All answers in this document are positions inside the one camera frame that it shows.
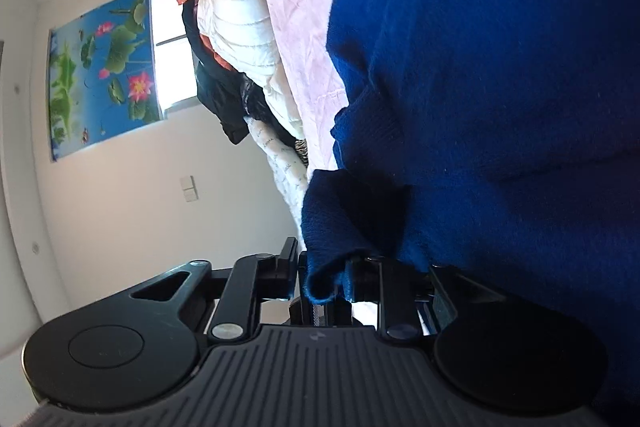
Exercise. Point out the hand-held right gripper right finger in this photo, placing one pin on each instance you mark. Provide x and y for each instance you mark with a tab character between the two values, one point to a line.
391	294

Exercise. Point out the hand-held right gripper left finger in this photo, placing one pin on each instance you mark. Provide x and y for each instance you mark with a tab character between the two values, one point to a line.
286	268

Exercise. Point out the blue knit sweater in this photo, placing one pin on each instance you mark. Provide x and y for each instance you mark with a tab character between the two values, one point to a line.
475	82

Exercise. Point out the white printed quilt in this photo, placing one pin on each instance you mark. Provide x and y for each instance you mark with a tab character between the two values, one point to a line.
282	179

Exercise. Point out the striped dark cloth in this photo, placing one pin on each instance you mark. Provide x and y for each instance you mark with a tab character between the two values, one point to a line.
301	153

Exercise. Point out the black garment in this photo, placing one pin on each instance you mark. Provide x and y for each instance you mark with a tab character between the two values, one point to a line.
220	99

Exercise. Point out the window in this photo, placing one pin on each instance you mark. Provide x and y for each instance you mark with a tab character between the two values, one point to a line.
170	57

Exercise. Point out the white puffer jacket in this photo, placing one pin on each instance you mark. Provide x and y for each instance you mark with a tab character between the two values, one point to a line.
235	17

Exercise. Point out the pink bed sheet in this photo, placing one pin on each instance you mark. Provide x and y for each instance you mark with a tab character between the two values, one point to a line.
295	7

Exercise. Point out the lotus flower window blind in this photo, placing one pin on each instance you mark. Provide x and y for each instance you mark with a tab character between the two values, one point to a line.
100	72

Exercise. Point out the white wall switch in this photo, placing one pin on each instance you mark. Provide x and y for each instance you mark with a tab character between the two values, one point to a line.
189	189

